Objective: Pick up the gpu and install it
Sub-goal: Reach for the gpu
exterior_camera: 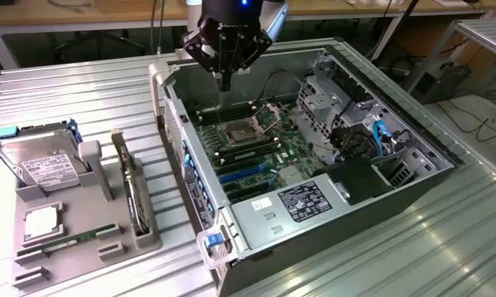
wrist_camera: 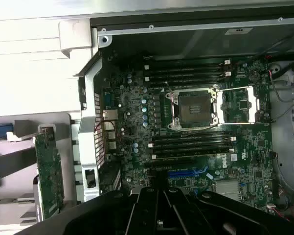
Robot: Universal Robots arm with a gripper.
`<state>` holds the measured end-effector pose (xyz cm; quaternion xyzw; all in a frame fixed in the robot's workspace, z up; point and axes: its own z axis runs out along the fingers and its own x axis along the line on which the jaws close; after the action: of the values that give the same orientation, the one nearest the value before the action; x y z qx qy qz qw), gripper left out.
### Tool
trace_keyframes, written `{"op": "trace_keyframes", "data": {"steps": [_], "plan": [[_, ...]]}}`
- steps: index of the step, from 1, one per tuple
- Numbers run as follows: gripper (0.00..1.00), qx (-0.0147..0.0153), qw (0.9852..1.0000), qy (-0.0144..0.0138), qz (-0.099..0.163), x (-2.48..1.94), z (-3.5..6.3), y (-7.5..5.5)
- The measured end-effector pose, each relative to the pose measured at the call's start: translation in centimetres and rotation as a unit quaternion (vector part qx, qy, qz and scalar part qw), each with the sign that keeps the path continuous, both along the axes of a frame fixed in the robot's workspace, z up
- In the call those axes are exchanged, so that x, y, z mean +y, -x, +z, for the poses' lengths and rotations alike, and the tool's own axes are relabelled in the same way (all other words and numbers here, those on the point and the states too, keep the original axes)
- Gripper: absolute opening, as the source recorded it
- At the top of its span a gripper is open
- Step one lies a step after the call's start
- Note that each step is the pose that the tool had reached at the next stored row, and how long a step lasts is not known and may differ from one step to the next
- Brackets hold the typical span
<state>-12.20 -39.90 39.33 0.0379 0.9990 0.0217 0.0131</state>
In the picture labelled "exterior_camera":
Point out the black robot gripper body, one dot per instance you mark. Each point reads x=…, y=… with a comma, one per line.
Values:
x=229, y=18

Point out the low profile graphics card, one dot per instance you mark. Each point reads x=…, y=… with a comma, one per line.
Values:
x=133, y=185

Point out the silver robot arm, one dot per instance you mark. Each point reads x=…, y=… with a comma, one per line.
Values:
x=274, y=17

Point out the metal socket cover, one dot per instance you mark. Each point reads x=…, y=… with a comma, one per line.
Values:
x=268, y=114

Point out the metal disk bay cage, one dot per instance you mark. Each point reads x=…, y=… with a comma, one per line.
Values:
x=325, y=102

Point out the wooden desk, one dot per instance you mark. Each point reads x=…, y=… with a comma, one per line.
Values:
x=106, y=12

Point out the CPU socket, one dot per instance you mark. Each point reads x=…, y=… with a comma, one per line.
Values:
x=240, y=133

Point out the green motherboard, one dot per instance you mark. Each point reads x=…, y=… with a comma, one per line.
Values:
x=288, y=145

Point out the installed RAM stick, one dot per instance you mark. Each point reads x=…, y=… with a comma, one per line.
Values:
x=250, y=153

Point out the blue disk caddy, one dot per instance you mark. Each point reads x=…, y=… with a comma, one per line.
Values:
x=72, y=126

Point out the blue expansion slot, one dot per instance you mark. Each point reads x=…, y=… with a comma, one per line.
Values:
x=241, y=174

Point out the silver chipset heatsink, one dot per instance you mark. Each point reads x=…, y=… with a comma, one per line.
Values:
x=292, y=174

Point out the grey box device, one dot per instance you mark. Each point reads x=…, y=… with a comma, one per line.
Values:
x=438, y=82

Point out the black expansion slot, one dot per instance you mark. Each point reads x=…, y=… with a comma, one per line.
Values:
x=246, y=188

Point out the black plastic fan shroud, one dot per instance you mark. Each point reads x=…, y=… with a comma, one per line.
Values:
x=356, y=179

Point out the silver hard disk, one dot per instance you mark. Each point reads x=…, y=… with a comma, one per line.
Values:
x=45, y=161

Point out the metal slat side table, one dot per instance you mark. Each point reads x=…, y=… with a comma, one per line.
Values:
x=484, y=34

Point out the grey power supply unit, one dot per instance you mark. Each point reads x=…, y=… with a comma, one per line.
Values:
x=272, y=216

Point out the blue case latch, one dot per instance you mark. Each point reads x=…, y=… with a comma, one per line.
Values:
x=213, y=240

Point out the open grey PC case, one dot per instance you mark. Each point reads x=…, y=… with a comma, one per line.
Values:
x=396, y=216

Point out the silver CPU chip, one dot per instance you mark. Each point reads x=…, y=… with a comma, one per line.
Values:
x=42, y=223

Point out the green RAM stick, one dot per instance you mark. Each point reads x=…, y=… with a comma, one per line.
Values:
x=72, y=240

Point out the grey parts rack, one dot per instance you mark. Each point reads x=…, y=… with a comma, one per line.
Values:
x=82, y=247

